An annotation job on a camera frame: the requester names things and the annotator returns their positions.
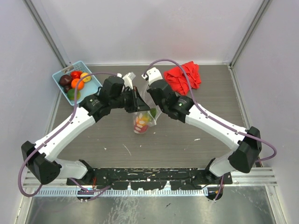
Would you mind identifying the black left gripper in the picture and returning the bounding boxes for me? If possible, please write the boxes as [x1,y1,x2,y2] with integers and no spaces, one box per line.
[110,85,150,113]

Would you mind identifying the yellow green mango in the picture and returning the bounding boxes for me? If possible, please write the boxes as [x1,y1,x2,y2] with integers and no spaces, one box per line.
[135,108,157,126]

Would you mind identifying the clear dotted zip bag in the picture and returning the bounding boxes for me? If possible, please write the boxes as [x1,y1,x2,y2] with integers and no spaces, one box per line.
[133,84,162,134]

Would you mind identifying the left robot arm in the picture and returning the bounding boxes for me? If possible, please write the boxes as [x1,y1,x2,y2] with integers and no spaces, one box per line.
[21,72,150,185]

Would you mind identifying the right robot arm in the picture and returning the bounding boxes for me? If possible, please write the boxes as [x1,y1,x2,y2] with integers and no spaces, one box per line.
[147,79,262,184]

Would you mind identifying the red cloth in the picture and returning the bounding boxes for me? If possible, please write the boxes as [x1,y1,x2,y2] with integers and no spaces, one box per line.
[163,61,202,96]

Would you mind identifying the light blue plastic basket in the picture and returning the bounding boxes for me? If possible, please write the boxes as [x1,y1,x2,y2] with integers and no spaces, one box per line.
[52,61,102,106]

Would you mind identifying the yellow lemon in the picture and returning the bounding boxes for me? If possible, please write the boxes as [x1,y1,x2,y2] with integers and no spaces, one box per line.
[80,72,92,83]

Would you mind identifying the green orange fruit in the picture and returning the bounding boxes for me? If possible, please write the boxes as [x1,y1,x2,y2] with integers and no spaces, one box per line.
[67,89,81,100]

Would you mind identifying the small dark plum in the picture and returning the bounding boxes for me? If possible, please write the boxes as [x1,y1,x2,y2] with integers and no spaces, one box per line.
[63,85,72,93]

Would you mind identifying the dark red apple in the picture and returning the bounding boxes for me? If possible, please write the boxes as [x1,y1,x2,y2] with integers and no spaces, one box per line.
[58,75,73,86]

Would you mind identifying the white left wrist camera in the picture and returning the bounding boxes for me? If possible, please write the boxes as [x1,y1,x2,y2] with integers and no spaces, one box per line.
[117,72,136,90]

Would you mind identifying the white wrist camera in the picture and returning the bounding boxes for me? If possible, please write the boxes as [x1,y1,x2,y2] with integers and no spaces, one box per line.
[117,72,136,90]
[142,67,163,85]

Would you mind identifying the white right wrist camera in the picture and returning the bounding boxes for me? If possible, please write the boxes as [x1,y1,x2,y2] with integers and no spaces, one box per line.
[142,67,163,85]

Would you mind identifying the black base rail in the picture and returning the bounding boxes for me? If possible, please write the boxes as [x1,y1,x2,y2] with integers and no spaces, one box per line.
[61,165,233,191]

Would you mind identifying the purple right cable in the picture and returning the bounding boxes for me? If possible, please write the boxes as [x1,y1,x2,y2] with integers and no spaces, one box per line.
[143,58,278,163]

